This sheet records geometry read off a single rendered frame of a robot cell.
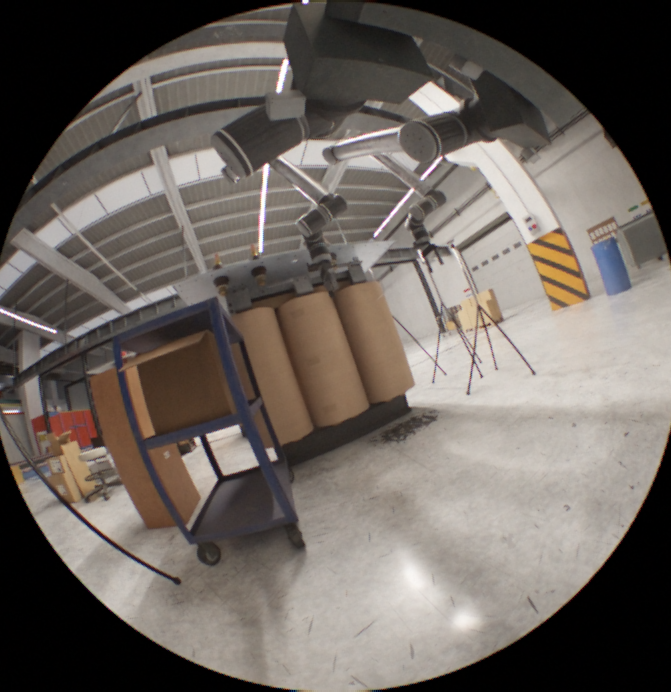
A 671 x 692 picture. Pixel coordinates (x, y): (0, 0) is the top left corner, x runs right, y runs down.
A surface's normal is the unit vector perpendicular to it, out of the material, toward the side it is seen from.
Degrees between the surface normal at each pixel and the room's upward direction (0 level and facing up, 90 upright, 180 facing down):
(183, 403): 90
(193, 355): 90
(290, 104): 180
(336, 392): 90
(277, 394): 90
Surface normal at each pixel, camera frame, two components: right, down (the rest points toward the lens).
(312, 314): 0.30, -0.16
